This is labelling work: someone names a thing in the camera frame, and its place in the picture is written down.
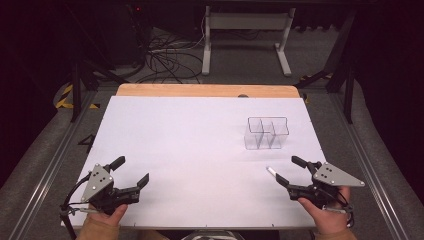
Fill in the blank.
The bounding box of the tangle of floor cables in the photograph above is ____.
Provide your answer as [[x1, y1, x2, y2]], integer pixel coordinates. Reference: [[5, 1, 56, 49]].
[[133, 19, 206, 85]]

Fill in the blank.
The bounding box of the person's right hand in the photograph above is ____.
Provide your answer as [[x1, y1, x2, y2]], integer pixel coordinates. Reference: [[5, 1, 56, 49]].
[[297, 185, 352, 235]]

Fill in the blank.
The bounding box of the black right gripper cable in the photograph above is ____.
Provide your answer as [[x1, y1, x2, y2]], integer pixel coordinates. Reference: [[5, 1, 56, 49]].
[[321, 189, 356, 229]]

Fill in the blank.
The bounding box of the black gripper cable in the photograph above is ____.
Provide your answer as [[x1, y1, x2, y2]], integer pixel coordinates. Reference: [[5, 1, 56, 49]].
[[59, 172, 101, 240], [321, 189, 356, 229]]

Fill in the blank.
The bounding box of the aluminium floor rail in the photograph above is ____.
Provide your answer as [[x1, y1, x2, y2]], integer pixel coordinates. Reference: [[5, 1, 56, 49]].
[[328, 91, 413, 240], [6, 88, 99, 240]]

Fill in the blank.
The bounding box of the person's left hand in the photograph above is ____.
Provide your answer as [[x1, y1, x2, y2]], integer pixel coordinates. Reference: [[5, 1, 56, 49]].
[[86, 203, 129, 228]]

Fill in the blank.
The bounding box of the white table cover sheet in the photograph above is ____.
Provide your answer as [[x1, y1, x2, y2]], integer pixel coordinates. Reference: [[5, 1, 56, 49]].
[[61, 95, 328, 231]]

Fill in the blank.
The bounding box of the black equipment case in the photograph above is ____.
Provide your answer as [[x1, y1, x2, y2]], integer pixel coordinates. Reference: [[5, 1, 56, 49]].
[[96, 0, 153, 69]]

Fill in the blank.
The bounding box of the white metal desk frame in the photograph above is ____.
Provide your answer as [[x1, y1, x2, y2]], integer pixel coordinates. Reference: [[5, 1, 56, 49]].
[[201, 5, 297, 77]]

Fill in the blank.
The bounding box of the black metal stand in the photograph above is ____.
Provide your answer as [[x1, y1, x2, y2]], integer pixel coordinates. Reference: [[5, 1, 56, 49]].
[[294, 8, 357, 125], [64, 3, 131, 124]]

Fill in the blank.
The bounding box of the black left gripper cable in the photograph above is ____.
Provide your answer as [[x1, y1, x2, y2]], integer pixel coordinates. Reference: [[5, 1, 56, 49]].
[[59, 172, 101, 240]]

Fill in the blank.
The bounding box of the wooden table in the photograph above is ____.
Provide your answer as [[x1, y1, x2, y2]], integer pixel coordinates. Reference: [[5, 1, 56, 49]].
[[115, 83, 301, 100]]

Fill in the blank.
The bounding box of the clear acrylic organizer box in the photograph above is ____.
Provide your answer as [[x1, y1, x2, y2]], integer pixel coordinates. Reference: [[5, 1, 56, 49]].
[[243, 116, 290, 151]]

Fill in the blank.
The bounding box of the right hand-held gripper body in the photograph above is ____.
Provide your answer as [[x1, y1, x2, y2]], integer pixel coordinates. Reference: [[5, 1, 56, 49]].
[[285, 161, 366, 210]]

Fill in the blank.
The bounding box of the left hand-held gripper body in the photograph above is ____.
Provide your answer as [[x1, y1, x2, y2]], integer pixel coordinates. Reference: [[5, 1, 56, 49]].
[[80, 163, 142, 216]]

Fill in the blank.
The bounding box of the grey object at table edge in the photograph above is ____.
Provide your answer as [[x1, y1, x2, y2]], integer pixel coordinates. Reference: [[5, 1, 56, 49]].
[[180, 229, 247, 240]]

